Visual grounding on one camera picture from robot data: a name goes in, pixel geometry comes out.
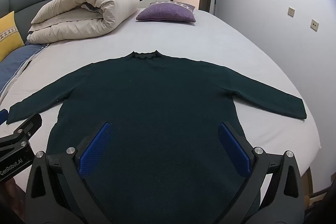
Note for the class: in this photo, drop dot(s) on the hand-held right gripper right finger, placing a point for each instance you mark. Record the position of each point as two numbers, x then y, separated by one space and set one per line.
233 148

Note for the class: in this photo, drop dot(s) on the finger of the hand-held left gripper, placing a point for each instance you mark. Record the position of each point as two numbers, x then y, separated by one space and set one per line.
26 128
2 116

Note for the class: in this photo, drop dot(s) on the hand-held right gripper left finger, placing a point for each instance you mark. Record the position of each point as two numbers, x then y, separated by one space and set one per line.
95 146

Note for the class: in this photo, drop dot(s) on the dark green sweater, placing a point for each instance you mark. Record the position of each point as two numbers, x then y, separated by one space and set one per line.
157 95

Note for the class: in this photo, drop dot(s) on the yellow pillow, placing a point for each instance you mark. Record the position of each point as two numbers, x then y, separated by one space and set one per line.
9 35

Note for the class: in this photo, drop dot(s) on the bed with white sheet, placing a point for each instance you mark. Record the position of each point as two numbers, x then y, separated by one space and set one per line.
210 37

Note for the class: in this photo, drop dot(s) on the beige folded duvet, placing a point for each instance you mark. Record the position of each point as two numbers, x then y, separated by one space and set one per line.
78 8

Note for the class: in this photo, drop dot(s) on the purple pillow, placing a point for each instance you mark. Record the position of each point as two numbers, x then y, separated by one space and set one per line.
168 12

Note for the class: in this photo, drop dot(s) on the beige wall socket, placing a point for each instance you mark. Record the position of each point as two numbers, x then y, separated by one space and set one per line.
314 25
290 12

